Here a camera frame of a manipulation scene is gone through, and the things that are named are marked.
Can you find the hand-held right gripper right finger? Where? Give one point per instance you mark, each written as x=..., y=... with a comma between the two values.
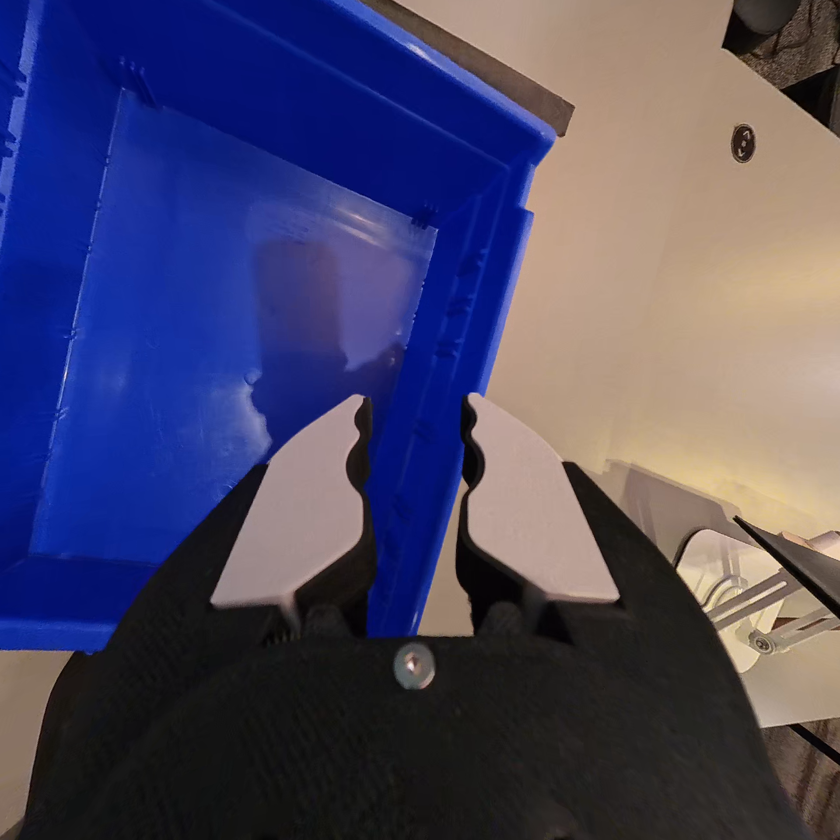
x=538, y=525

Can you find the document stand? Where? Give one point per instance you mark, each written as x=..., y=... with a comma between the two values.
x=728, y=590

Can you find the round black desk grommet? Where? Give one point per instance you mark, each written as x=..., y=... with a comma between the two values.
x=743, y=143

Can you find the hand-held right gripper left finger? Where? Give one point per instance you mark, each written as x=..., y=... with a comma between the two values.
x=295, y=525

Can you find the blue plastic bin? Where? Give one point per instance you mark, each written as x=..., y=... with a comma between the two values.
x=197, y=328

